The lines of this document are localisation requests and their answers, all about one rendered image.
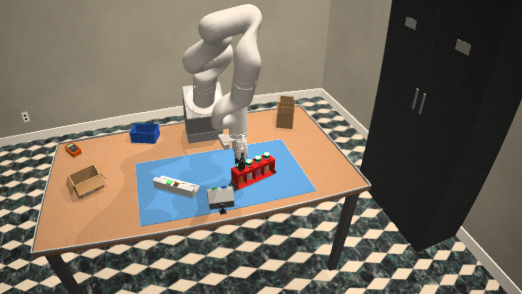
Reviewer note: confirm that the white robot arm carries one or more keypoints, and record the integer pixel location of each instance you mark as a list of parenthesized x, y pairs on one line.
[(213, 28)]

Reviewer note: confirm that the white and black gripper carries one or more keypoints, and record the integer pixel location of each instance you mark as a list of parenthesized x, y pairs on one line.
[(240, 149)]

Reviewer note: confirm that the dark blue open bin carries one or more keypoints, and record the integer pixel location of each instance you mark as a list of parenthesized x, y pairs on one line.
[(144, 133)]

